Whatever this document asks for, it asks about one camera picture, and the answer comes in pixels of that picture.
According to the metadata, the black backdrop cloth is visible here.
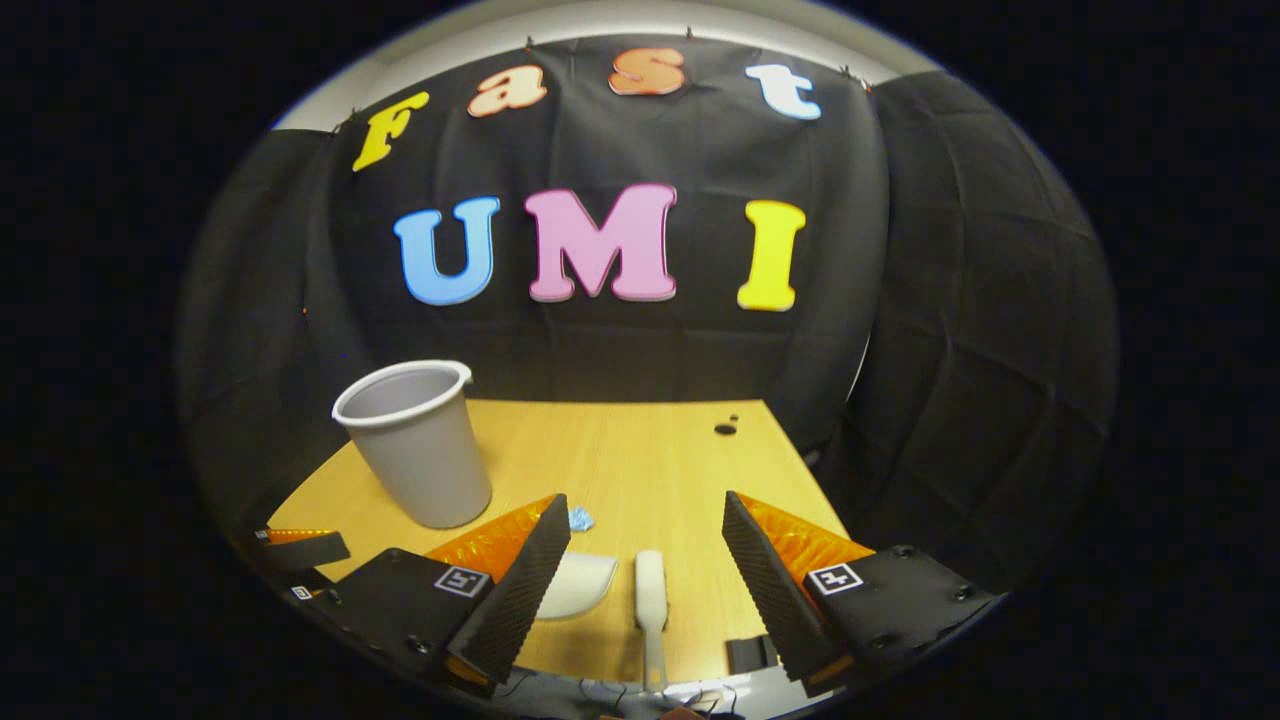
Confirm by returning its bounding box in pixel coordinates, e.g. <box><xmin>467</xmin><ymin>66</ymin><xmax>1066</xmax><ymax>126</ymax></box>
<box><xmin>175</xmin><ymin>35</ymin><xmax>1119</xmax><ymax>601</ymax></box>

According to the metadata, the small grey broom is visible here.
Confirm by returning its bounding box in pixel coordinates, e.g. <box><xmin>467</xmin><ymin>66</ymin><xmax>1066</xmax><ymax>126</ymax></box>
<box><xmin>634</xmin><ymin>549</ymin><xmax>669</xmax><ymax>693</ymax></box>

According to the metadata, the black desk clamp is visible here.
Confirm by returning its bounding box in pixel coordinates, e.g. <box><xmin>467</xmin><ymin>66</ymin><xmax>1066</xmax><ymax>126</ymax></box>
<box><xmin>727</xmin><ymin>634</ymin><xmax>780</xmax><ymax>675</ymax></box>

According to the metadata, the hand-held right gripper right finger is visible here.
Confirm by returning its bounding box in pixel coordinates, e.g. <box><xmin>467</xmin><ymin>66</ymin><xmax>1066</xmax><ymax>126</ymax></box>
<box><xmin>720</xmin><ymin>490</ymin><xmax>1004</xmax><ymax>691</ymax></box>

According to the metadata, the small grey dustpan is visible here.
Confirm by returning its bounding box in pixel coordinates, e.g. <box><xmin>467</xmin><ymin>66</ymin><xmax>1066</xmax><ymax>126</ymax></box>
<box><xmin>535</xmin><ymin>552</ymin><xmax>619</xmax><ymax>621</ymax></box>

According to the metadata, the wooden desktop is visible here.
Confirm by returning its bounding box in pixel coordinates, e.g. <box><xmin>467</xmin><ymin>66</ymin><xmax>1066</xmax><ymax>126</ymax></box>
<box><xmin>265</xmin><ymin>398</ymin><xmax>851</xmax><ymax>691</ymax></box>

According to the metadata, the grey plastic garbage bin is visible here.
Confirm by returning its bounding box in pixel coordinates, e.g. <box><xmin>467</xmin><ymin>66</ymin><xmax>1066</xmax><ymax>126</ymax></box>
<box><xmin>331</xmin><ymin>359</ymin><xmax>494</xmax><ymax>530</ymax></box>

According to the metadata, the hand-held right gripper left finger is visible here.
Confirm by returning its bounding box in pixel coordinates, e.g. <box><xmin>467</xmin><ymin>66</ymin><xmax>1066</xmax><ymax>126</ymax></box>
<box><xmin>300</xmin><ymin>492</ymin><xmax>573</xmax><ymax>699</ymax></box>

